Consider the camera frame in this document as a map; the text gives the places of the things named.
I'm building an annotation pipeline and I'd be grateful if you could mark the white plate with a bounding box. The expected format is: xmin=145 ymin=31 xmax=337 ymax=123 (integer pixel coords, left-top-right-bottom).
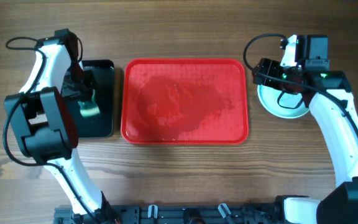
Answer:
xmin=257 ymin=85 xmax=309 ymax=119

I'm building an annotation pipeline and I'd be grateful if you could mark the red tray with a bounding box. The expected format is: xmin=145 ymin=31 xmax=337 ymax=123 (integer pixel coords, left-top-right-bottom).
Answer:
xmin=121 ymin=58 xmax=249 ymax=145

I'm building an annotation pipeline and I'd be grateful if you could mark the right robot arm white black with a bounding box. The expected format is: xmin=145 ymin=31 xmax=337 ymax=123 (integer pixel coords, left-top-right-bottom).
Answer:
xmin=251 ymin=35 xmax=358 ymax=223

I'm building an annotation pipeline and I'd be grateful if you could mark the green yellow scrub sponge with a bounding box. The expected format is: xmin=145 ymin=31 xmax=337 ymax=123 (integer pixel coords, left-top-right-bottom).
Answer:
xmin=78 ymin=90 xmax=100 ymax=118

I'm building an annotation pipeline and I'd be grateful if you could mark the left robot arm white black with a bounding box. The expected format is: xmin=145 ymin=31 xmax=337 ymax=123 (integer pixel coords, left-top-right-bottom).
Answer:
xmin=4 ymin=30 xmax=121 ymax=223

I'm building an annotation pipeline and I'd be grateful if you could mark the black mounting rail base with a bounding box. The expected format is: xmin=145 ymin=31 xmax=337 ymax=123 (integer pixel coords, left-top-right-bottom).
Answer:
xmin=53 ymin=203 xmax=285 ymax=224

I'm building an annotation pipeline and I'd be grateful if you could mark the black tray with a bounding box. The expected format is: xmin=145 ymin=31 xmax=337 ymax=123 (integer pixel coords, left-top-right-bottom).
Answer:
xmin=64 ymin=60 xmax=115 ymax=139

